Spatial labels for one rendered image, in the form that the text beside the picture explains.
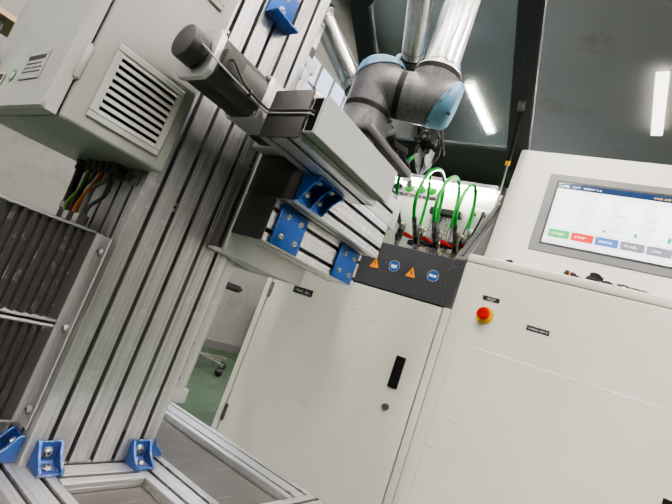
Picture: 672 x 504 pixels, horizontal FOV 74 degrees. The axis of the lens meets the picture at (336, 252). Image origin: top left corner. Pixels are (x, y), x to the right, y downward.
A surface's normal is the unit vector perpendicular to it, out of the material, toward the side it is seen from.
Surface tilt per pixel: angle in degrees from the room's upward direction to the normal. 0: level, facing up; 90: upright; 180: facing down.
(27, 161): 90
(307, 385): 90
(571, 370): 90
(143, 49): 90
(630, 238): 76
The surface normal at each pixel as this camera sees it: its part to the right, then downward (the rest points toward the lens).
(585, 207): -0.32, -0.51
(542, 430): -0.41, -0.30
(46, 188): 0.79, 0.18
